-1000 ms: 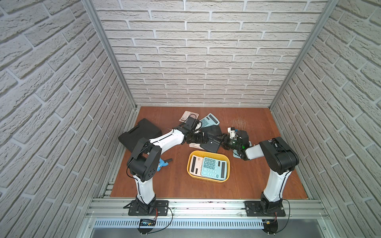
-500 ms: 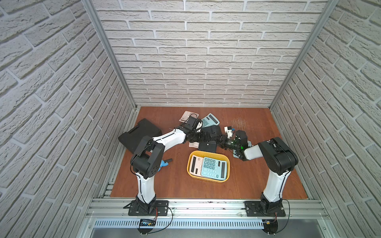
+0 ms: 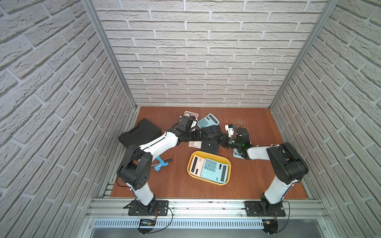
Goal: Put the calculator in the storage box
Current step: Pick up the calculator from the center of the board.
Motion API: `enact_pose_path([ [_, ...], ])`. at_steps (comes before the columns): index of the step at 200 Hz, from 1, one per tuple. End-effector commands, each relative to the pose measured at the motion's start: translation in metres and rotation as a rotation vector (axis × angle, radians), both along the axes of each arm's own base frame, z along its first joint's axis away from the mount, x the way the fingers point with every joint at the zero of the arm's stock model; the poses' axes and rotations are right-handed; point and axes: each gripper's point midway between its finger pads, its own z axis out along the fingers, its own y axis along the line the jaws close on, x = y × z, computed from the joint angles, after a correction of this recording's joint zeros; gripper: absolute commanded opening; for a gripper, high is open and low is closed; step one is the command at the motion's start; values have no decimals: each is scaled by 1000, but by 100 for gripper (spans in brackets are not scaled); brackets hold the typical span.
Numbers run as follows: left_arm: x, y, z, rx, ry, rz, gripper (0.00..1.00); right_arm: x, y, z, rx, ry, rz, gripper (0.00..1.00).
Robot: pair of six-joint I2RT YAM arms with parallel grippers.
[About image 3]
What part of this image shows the pink calculator face down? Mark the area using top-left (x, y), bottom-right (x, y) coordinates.
top-left (189, 141), bottom-right (202, 149)

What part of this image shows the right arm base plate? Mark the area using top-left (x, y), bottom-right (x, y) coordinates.
top-left (244, 200), bottom-right (286, 217)

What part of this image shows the left controller board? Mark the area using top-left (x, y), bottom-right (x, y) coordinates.
top-left (139, 219), bottom-right (156, 228)

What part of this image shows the large pink calculator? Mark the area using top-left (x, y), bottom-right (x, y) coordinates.
top-left (190, 155), bottom-right (205, 178)

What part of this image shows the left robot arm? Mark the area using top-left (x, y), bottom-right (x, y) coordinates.
top-left (117, 129), bottom-right (207, 207)

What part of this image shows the aluminium rail frame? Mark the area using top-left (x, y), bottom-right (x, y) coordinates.
top-left (77, 197), bottom-right (339, 238)

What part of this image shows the right connector plug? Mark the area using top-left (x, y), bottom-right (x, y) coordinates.
top-left (262, 220), bottom-right (278, 236)

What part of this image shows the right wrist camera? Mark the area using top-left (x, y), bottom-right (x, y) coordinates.
top-left (225, 124), bottom-right (237, 138)

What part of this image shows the black calculator face down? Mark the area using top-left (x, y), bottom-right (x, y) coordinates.
top-left (201, 125), bottom-right (223, 140)

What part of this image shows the black calculator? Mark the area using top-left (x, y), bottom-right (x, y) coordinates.
top-left (201, 140), bottom-right (220, 155)

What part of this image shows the black tool case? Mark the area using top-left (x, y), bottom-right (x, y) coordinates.
top-left (118, 118), bottom-right (162, 148)

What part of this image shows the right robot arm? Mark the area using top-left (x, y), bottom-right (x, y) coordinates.
top-left (220, 128), bottom-right (309, 216)

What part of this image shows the yellow storage tray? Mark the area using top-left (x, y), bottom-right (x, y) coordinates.
top-left (187, 151), bottom-right (231, 186)

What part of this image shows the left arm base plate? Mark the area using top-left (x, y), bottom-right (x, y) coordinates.
top-left (128, 199), bottom-right (169, 216)

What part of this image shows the light blue calculator face down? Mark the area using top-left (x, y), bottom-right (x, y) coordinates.
top-left (233, 149), bottom-right (249, 160)

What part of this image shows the teal calculator keys up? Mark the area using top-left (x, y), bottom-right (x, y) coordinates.
top-left (197, 113), bottom-right (220, 129)

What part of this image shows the blue handled hammer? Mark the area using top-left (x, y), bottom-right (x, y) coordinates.
top-left (151, 156), bottom-right (173, 172)

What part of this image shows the light blue calculator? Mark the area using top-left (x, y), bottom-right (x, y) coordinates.
top-left (201, 159), bottom-right (229, 184)

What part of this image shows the small pink calculator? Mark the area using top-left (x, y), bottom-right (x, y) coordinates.
top-left (183, 111), bottom-right (199, 120)

